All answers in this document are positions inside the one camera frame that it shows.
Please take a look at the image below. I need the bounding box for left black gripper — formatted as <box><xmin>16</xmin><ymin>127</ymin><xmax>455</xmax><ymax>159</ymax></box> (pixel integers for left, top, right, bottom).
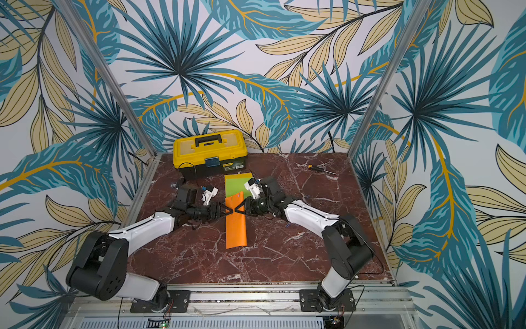
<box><xmin>187</xmin><ymin>200</ymin><xmax>234</xmax><ymax>224</ymax></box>

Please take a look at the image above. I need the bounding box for orange paper sheet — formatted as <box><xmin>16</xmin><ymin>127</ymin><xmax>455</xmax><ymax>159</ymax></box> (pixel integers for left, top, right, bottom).
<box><xmin>225</xmin><ymin>192</ymin><xmax>247</xmax><ymax>249</ymax></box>

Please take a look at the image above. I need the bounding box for lime green paper sheet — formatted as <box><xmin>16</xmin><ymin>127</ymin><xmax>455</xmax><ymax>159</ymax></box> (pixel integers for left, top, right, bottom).
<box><xmin>225</xmin><ymin>175</ymin><xmax>252</xmax><ymax>198</ymax></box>

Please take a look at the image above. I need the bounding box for yellow paper sheet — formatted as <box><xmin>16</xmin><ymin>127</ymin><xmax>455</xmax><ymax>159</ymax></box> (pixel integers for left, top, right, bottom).
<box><xmin>225</xmin><ymin>173</ymin><xmax>253</xmax><ymax>180</ymax></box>

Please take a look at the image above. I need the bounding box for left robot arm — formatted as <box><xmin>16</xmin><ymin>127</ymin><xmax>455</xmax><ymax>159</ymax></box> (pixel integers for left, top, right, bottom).
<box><xmin>66</xmin><ymin>185</ymin><xmax>233</xmax><ymax>312</ymax></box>

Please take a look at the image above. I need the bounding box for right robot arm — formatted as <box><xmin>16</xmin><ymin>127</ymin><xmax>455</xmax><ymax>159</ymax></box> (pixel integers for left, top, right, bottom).
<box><xmin>234</xmin><ymin>177</ymin><xmax>375</xmax><ymax>313</ymax></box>

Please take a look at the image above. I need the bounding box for yellow black toolbox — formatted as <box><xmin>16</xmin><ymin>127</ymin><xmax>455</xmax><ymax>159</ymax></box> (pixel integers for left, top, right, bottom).
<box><xmin>173</xmin><ymin>130</ymin><xmax>248</xmax><ymax>180</ymax></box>

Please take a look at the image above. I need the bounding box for small black orange tool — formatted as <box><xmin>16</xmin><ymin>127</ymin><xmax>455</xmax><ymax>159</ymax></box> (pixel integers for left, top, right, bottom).
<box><xmin>308</xmin><ymin>164</ymin><xmax>325</xmax><ymax>173</ymax></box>

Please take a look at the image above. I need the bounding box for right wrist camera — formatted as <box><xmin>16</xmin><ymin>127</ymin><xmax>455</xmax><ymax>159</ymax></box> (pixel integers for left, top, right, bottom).
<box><xmin>244</xmin><ymin>178</ymin><xmax>264</xmax><ymax>200</ymax></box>

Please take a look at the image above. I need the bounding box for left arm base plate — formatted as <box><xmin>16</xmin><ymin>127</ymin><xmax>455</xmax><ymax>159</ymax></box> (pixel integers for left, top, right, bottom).
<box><xmin>130</xmin><ymin>290</ymin><xmax>190</xmax><ymax>315</ymax></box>

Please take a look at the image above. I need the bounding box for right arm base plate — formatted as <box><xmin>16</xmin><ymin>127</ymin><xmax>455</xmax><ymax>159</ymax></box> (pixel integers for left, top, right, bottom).
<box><xmin>299</xmin><ymin>289</ymin><xmax>356</xmax><ymax>313</ymax></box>

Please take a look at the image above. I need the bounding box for aluminium front frame rail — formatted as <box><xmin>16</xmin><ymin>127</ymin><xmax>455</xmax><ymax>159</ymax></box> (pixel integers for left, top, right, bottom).
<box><xmin>61</xmin><ymin>280</ymin><xmax>423</xmax><ymax>328</ymax></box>

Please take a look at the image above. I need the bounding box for left aluminium corner post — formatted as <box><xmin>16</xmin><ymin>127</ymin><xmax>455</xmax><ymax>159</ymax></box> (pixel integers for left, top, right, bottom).
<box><xmin>56</xmin><ymin>0</ymin><xmax>157</xmax><ymax>158</ymax></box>

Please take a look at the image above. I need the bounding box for aluminium corner post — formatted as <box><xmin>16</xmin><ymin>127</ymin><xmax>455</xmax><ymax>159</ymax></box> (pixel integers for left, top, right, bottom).
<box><xmin>56</xmin><ymin>0</ymin><xmax>157</xmax><ymax>158</ymax></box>
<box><xmin>347</xmin><ymin>1</ymin><xmax>431</xmax><ymax>161</ymax></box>

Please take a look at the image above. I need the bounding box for right aluminium corner post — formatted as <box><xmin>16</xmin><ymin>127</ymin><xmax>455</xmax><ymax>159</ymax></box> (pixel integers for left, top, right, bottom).
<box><xmin>347</xmin><ymin>1</ymin><xmax>431</xmax><ymax>161</ymax></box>

